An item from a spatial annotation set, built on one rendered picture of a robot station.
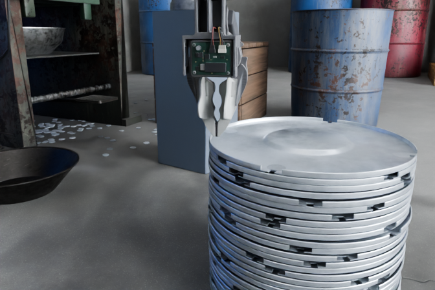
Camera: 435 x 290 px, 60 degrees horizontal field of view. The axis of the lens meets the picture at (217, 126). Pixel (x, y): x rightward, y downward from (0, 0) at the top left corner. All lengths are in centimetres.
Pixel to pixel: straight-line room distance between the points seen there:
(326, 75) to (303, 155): 110
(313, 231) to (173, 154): 73
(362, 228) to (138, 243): 44
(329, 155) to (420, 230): 42
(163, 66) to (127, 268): 60
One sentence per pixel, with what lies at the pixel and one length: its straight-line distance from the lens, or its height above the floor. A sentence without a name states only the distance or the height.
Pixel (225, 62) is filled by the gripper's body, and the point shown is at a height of 35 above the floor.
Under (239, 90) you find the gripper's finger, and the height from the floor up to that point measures 31.
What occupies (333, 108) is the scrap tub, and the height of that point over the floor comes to 9.
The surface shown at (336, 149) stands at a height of 24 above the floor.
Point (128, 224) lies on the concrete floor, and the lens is 84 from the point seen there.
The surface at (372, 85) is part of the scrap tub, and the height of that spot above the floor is 19.
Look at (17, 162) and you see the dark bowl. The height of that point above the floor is 4.
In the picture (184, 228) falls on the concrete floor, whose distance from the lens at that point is 81.
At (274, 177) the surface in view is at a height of 23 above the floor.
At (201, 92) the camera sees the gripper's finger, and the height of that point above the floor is 31.
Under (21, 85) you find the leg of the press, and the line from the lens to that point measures 132.
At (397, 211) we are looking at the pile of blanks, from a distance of 52.
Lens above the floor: 39
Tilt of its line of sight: 14 degrees down
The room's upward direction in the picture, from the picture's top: straight up
